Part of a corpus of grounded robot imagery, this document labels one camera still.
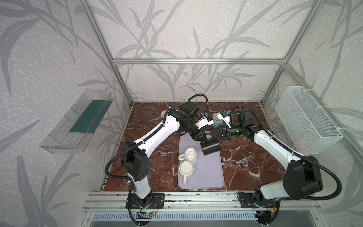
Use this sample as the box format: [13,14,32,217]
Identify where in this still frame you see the dark green mug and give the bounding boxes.
[160,110,168,120]

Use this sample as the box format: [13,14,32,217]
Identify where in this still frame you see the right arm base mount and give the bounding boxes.
[237,192,277,209]

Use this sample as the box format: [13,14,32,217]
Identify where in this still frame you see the clear acrylic wall shelf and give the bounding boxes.
[40,89,113,154]

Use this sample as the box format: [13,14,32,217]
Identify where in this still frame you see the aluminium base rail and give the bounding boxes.
[82,190,321,212]

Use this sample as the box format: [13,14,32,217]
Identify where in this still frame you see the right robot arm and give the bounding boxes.
[211,106,342,201]

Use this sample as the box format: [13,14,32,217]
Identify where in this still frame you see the lavender plastic tray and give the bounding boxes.
[178,132,225,190]

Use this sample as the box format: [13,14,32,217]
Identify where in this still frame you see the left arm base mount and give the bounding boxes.
[125,193,165,209]

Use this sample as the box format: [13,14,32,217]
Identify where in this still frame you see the black enamel mug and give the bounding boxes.
[200,138,221,156]

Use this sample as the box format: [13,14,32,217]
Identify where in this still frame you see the aluminium cage frame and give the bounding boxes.
[78,0,363,165]

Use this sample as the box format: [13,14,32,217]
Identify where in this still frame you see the cream round mug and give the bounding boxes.
[179,161,194,184]

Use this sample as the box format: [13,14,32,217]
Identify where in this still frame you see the white wire mesh basket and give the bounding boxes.
[275,86,344,156]

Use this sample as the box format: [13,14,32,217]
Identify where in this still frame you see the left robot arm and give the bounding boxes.
[105,93,209,200]

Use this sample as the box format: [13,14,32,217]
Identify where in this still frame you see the white faceted mug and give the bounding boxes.
[178,148,197,165]

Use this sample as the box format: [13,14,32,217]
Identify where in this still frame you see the light blue mug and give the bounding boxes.
[212,113,223,128]

